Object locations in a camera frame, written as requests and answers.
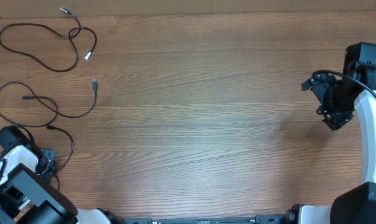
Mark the thin black short cable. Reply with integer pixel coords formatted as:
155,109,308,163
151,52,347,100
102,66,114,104
45,124,75,191

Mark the black cable silver USB plug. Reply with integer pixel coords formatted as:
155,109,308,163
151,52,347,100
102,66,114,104
0,7,98,73

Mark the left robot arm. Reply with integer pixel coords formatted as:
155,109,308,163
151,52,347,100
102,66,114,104
0,126,122,224

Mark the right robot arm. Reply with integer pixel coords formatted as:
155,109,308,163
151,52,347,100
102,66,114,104
275,42,376,224

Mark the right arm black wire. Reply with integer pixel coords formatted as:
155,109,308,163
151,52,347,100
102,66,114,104
310,70,376,113

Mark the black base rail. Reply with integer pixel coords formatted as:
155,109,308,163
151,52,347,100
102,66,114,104
122,214,298,224

